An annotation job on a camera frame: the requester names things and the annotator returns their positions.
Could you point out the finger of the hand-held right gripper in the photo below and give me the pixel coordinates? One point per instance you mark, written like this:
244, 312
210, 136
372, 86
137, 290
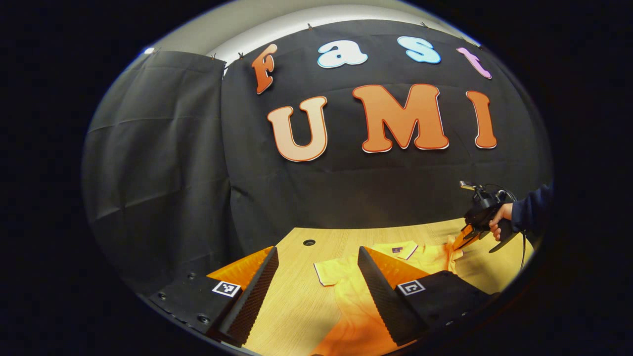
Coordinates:
466, 236

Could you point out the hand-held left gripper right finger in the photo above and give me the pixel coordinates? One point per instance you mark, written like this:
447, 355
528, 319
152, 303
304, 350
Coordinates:
383, 301

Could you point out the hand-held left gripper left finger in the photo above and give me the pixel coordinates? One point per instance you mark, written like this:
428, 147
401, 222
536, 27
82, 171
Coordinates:
249, 304

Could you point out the orange polo T-shirt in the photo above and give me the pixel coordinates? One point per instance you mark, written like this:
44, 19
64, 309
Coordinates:
353, 301

